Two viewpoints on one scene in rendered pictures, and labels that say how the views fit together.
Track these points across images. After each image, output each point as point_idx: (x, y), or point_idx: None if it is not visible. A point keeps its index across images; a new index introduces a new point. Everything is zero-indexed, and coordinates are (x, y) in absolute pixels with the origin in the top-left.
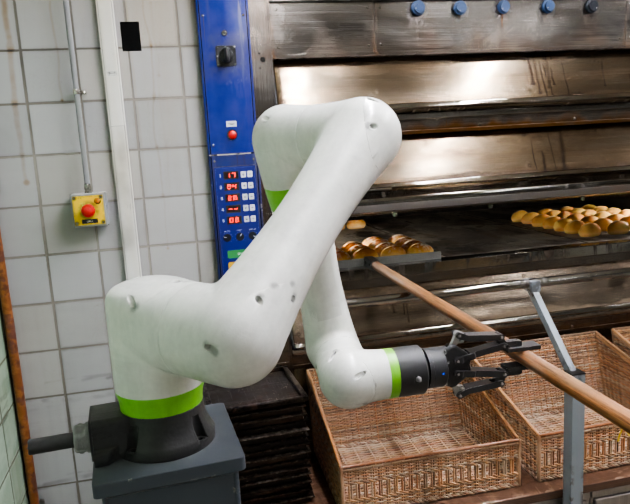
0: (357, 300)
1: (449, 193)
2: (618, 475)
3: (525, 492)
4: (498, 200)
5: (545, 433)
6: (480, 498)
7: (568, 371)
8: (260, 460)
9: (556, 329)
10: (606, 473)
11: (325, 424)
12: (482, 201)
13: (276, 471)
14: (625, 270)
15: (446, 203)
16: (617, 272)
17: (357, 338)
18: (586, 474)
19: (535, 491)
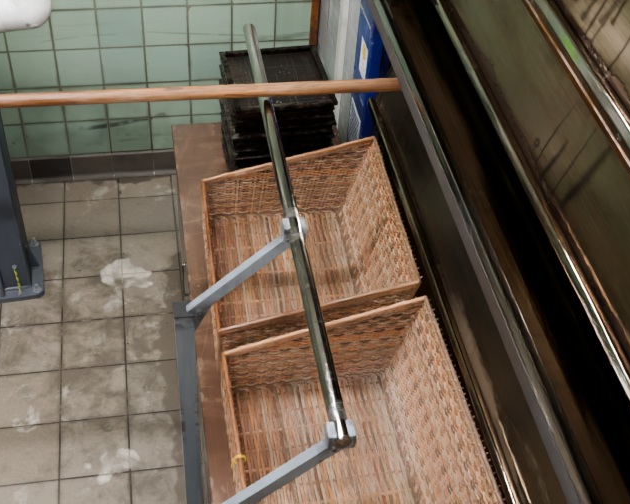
0: (252, 60)
1: (400, 53)
2: (216, 483)
3: (204, 373)
4: (416, 123)
5: (223, 359)
6: (204, 329)
7: (185, 303)
8: (225, 126)
9: (233, 276)
10: (224, 472)
11: (268, 162)
12: (409, 103)
13: (230, 148)
14: (316, 351)
15: (393, 63)
16: (312, 339)
17: (10, 7)
18: (227, 449)
19: (204, 383)
